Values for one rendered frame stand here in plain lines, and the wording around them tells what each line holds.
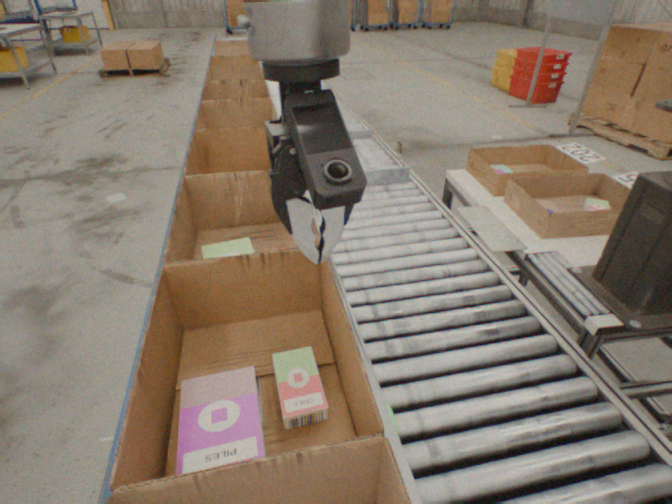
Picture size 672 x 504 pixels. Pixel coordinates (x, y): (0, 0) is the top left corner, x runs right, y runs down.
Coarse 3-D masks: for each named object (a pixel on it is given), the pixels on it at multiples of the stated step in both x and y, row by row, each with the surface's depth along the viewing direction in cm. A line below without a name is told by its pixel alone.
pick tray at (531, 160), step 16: (480, 160) 167; (496, 160) 181; (512, 160) 183; (528, 160) 184; (544, 160) 185; (560, 160) 174; (576, 160) 165; (480, 176) 168; (496, 176) 156; (512, 176) 155; (496, 192) 158
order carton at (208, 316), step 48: (192, 288) 75; (240, 288) 78; (288, 288) 80; (336, 288) 66; (144, 336) 57; (192, 336) 79; (240, 336) 79; (288, 336) 79; (336, 336) 70; (144, 384) 54; (336, 384) 70; (144, 432) 52; (288, 432) 62; (336, 432) 62; (384, 432) 46; (144, 480) 49
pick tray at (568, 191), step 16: (528, 176) 151; (544, 176) 152; (560, 176) 153; (576, 176) 154; (592, 176) 154; (608, 176) 152; (512, 192) 149; (528, 192) 155; (544, 192) 156; (560, 192) 157; (576, 192) 158; (592, 192) 158; (608, 192) 152; (624, 192) 145; (512, 208) 150; (528, 208) 139; (544, 208) 131; (560, 208) 150; (576, 208) 150; (528, 224) 140; (544, 224) 131; (560, 224) 131; (576, 224) 132; (592, 224) 132; (608, 224) 133
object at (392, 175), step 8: (392, 168) 168; (400, 168) 169; (408, 168) 170; (368, 176) 168; (376, 176) 169; (384, 176) 169; (392, 176) 170; (400, 176) 171; (408, 176) 172; (368, 184) 170; (376, 184) 171; (384, 184) 171
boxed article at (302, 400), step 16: (288, 352) 71; (304, 352) 71; (288, 368) 68; (304, 368) 68; (288, 384) 66; (304, 384) 66; (320, 384) 66; (288, 400) 63; (304, 400) 63; (320, 400) 63; (288, 416) 61; (304, 416) 62; (320, 416) 63
